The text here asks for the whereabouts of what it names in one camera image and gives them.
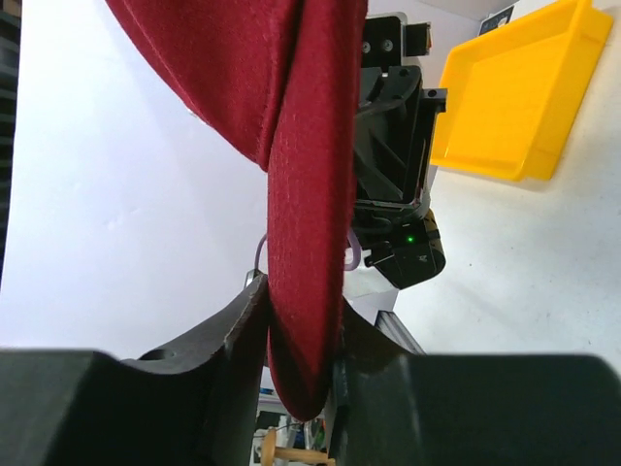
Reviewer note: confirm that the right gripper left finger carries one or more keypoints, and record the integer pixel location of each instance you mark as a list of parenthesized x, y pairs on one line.
[(191, 401)]

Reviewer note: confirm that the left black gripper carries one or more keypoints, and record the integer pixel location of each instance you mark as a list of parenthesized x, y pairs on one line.
[(396, 116)]

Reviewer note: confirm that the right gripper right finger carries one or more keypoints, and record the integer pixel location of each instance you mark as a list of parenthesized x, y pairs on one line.
[(389, 406)]

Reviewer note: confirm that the red baseball cap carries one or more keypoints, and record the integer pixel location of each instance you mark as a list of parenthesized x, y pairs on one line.
[(279, 80)]

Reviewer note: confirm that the yellow plastic bin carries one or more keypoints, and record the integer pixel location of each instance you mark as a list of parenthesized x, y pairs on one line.
[(513, 93)]

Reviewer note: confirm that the aluminium rail frame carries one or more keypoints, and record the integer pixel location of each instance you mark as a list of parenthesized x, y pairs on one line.
[(388, 323)]

